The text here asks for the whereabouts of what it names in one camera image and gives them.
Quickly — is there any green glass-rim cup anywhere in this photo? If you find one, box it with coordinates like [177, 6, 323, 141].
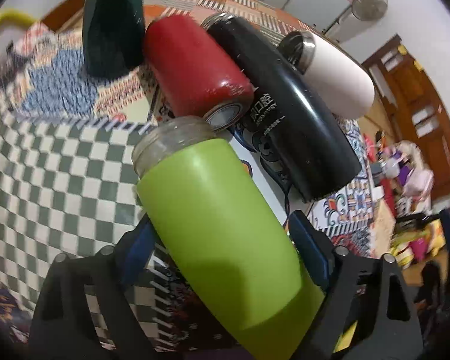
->
[131, 116, 323, 359]

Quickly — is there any red cylindrical cup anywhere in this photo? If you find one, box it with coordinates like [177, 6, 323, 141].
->
[144, 15, 254, 131]

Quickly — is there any dark green faceted cup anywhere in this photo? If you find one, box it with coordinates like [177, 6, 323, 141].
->
[82, 0, 145, 80]

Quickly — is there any plush toy pile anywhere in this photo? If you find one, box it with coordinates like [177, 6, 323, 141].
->
[362, 131, 434, 217]

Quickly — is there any black thermos bottle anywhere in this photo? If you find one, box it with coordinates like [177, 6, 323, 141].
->
[201, 13, 362, 202]

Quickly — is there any patchwork patterned cloth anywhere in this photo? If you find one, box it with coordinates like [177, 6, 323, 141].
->
[0, 0, 373, 352]

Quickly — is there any wooden bed headboard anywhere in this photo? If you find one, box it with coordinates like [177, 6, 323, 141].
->
[362, 35, 450, 199]

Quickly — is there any white thermos bottle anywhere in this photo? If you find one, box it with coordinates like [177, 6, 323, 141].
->
[278, 30, 375, 119]

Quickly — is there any standing electric fan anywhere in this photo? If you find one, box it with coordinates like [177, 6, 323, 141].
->
[322, 0, 389, 35]

